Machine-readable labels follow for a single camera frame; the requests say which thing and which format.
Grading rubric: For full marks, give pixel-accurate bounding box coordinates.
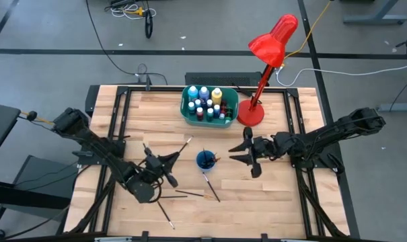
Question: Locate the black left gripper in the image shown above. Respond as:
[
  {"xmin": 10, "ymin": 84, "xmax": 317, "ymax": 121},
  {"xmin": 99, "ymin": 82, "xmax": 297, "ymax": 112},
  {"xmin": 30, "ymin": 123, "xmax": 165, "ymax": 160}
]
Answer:
[{"xmin": 143, "ymin": 143, "xmax": 181, "ymax": 188}]

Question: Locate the red desk lamp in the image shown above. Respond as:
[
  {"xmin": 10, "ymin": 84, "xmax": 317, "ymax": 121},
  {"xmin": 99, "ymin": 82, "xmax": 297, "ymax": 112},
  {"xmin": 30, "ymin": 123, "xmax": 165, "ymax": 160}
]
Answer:
[{"xmin": 236, "ymin": 13, "xmax": 299, "ymax": 128}]

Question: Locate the large yellow paint bottle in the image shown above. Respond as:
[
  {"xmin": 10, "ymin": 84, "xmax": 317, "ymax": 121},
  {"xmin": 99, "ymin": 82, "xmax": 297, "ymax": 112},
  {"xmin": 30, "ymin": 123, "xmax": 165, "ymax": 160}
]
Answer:
[{"xmin": 211, "ymin": 87, "xmax": 223, "ymax": 106}]

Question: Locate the black strap loop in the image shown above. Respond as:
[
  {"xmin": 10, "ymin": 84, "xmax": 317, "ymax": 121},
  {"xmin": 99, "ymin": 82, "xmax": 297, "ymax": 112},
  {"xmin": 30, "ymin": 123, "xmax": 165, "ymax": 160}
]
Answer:
[{"xmin": 144, "ymin": 9, "xmax": 154, "ymax": 39}]

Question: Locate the white floor cable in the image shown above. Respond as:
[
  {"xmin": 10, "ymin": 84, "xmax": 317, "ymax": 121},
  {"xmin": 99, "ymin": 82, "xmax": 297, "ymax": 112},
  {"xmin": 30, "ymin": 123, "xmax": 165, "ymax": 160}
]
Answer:
[{"xmin": 275, "ymin": 61, "xmax": 407, "ymax": 87}]

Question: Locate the large lavender paint bottle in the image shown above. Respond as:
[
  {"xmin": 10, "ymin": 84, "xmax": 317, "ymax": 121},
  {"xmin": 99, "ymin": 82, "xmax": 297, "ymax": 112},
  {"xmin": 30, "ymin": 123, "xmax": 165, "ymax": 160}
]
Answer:
[{"xmin": 198, "ymin": 86, "xmax": 211, "ymax": 102}]

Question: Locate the grey desk leg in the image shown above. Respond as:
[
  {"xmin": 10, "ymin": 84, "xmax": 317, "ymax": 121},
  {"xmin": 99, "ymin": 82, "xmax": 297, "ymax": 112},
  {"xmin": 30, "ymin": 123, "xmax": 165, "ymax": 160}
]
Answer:
[{"xmin": 342, "ymin": 0, "xmax": 407, "ymax": 25}]

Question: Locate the grey desk foot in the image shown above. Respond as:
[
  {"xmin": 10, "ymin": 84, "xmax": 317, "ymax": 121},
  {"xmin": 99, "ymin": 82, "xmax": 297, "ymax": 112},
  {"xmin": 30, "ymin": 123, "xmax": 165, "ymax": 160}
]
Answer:
[{"xmin": 377, "ymin": 102, "xmax": 407, "ymax": 113}]

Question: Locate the blue plastic cup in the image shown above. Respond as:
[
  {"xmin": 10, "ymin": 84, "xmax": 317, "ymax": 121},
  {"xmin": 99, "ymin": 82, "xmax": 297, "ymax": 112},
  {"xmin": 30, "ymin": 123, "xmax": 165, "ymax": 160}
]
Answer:
[{"xmin": 195, "ymin": 149, "xmax": 218, "ymax": 173}]

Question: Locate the yellow floor cable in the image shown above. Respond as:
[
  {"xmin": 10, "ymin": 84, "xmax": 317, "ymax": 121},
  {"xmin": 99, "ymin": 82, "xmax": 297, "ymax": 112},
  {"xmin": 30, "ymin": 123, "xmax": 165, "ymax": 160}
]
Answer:
[{"xmin": 283, "ymin": 0, "xmax": 332, "ymax": 61}]

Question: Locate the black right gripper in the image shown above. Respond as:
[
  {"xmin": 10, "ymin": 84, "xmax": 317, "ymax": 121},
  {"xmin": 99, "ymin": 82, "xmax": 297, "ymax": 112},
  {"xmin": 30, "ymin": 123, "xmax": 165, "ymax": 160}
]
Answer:
[{"xmin": 228, "ymin": 126, "xmax": 275, "ymax": 179}]

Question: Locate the large turquoise paint bottle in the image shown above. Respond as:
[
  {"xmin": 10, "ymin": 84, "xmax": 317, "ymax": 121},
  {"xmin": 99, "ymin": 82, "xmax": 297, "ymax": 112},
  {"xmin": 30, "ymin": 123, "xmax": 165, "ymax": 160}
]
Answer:
[{"xmin": 187, "ymin": 85, "xmax": 199, "ymax": 102}]

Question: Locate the white cable coil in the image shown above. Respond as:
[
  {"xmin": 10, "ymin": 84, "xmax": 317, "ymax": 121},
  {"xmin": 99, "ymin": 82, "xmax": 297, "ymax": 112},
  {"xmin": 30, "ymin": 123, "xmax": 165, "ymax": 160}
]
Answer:
[{"xmin": 104, "ymin": 0, "xmax": 157, "ymax": 21}]

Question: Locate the teal plastic bin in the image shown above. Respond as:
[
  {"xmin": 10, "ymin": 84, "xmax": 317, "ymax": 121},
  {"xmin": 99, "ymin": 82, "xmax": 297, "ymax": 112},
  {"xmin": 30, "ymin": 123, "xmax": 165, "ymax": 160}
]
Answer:
[{"xmin": 180, "ymin": 84, "xmax": 240, "ymax": 129}]

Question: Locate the black floor cable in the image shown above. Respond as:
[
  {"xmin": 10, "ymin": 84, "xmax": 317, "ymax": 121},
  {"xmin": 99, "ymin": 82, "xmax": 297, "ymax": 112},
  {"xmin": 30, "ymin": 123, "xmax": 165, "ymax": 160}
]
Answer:
[{"xmin": 85, "ymin": 0, "xmax": 169, "ymax": 85}]

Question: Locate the black equipment box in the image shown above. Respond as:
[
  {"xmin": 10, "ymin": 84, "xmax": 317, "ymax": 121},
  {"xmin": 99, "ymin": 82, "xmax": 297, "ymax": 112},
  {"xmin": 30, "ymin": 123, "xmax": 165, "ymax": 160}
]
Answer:
[{"xmin": 184, "ymin": 71, "xmax": 263, "ymax": 87}]

